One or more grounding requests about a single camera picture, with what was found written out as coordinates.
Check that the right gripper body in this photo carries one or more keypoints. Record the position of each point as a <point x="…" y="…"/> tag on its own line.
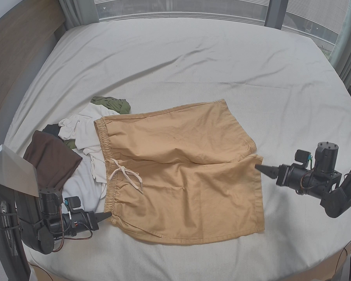
<point x="292" y="177"/>

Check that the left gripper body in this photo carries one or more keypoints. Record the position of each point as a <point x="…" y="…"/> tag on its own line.
<point x="83" y="222"/>

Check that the tan shorts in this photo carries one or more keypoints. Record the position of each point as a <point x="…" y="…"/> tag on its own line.
<point x="187" y="168"/>

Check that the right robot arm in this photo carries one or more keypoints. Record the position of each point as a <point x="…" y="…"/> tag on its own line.
<point x="336" y="195"/>

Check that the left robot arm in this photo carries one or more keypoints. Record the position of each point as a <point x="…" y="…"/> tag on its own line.
<point x="14" y="171"/>

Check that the pile of clothes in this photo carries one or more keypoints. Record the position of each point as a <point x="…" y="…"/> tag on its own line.
<point x="52" y="157"/>

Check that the bed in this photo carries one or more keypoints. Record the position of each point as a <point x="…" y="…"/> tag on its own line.
<point x="175" y="57"/>

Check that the grey curtain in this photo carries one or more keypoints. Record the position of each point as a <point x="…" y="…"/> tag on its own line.
<point x="73" y="1"/>

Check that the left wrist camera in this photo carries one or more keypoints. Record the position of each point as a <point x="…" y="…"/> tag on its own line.
<point x="74" y="203"/>

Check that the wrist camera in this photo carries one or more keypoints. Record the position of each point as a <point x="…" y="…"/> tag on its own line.
<point x="74" y="203"/>
<point x="301" y="156"/>

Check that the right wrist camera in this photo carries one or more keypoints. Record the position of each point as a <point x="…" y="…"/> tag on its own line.
<point x="301" y="156"/>

